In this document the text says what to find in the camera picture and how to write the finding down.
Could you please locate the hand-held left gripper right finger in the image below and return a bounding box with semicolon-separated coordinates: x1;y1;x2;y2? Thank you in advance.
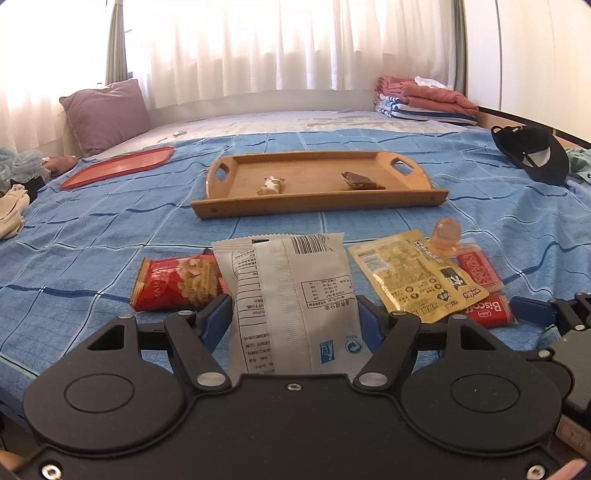
353;294;502;391

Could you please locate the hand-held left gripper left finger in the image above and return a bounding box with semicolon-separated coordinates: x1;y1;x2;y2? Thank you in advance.
85;293;232;391

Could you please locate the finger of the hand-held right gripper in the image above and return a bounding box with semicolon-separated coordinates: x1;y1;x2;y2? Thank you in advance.
510;293;591;335

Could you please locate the red biscuit packet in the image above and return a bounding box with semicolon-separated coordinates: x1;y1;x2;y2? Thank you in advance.
445;294;513;329

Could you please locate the yellow snack packet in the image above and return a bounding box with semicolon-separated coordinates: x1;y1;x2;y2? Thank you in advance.
347;230;490;324

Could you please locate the clear-edged red snack packet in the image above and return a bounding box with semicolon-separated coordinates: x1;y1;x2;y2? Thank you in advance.
455;240;505;294

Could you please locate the white snack packet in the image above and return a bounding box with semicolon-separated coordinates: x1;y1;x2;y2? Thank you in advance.
211;232;370;374

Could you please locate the wooden tray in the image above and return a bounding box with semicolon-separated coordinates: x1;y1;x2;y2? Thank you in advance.
190;150;450;220

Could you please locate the pink jelly cup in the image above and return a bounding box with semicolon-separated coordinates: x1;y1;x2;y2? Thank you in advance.
431;217;462;257

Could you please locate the brown snack wrapper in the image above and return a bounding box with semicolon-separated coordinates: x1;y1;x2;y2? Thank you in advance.
341;171;386;191

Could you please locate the brown and white candy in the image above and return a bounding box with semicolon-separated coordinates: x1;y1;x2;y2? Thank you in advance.
257;175;287;195

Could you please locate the blue checked blanket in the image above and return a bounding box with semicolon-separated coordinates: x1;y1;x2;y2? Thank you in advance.
0;124;591;409

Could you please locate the black cap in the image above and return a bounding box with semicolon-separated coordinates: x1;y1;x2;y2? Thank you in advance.
490;124;570;185

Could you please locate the teal garment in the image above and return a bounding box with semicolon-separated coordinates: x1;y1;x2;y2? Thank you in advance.
566;148;591;186

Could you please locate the red plastic tray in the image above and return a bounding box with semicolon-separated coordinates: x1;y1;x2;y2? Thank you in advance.
59;146;175;191

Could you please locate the white bed sheet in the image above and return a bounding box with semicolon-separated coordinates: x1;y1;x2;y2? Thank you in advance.
105;109;483;153

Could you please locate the striped folded blanket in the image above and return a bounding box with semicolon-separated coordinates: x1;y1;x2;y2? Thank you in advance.
374;95;479;126

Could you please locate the pink cloth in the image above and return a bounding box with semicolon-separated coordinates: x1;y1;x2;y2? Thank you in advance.
44;156;79;178

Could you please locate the purple pillow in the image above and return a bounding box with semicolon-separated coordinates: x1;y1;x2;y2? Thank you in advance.
59;78;152;158

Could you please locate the beige cloth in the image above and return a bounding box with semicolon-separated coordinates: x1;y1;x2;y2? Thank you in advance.
0;184;32;240

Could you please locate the stack of folded clothes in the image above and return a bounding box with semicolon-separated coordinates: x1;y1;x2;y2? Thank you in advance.
375;75;480;116

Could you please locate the light blue cloth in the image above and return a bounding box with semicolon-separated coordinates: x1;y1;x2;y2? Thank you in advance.
0;147;51;183

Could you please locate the grey curtain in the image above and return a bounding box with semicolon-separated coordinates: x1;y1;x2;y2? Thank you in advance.
450;0;468;92
105;0;131;86

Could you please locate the white sheer curtain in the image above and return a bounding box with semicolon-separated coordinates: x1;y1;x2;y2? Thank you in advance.
0;0;110;155
124;0;455;112

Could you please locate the wooden bed frame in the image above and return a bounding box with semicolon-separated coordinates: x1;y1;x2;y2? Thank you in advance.
477;106;591;149

